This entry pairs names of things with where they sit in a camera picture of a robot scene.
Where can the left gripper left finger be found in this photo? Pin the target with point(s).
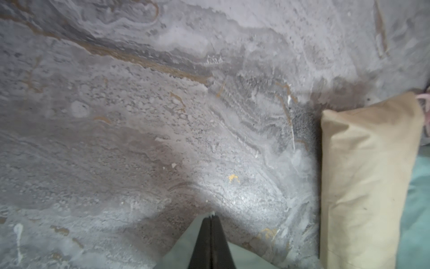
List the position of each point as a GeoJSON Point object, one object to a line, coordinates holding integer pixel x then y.
{"type": "Point", "coordinates": [201, 257]}

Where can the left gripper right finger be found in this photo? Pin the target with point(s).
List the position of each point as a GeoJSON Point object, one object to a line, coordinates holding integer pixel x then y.
{"type": "Point", "coordinates": [221, 257]}

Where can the mint green umbrella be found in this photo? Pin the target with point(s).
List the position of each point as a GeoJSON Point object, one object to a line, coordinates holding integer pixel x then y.
{"type": "Point", "coordinates": [414, 244]}
{"type": "Point", "coordinates": [180, 254]}

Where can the beige umbrella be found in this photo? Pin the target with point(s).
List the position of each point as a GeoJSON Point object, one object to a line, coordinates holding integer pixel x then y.
{"type": "Point", "coordinates": [368, 155]}

